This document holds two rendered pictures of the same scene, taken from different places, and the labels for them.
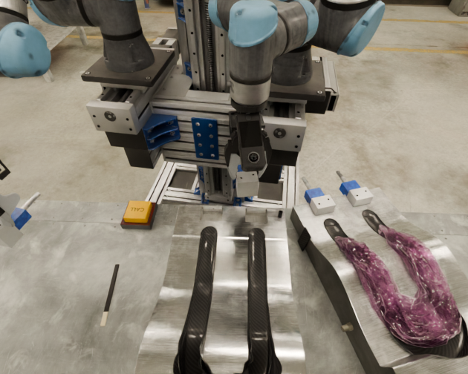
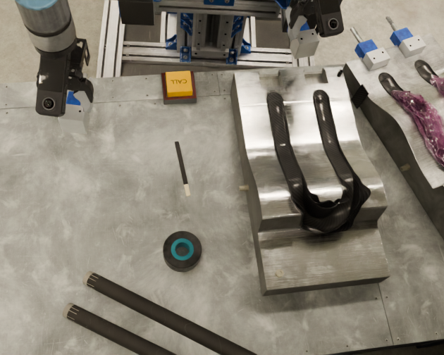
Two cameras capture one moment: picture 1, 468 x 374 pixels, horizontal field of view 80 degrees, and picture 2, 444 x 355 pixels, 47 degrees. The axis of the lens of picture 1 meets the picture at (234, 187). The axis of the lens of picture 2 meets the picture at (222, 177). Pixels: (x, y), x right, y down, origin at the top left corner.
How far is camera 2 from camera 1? 62 cm
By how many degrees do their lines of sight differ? 20
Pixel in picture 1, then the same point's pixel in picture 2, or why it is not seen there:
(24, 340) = (120, 216)
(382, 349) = (434, 177)
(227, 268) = (300, 129)
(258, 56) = not seen: outside the picture
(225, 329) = (318, 175)
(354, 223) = (407, 75)
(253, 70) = not seen: outside the picture
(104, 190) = (6, 52)
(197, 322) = (292, 174)
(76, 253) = (127, 135)
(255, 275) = (326, 134)
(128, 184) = not seen: hidden behind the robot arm
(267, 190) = (268, 34)
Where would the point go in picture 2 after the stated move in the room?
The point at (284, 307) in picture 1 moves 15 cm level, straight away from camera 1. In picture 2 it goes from (358, 156) to (371, 101)
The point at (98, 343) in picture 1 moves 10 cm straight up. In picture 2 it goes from (191, 210) to (192, 193)
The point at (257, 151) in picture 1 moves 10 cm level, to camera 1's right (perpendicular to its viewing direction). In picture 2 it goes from (336, 17) to (383, 14)
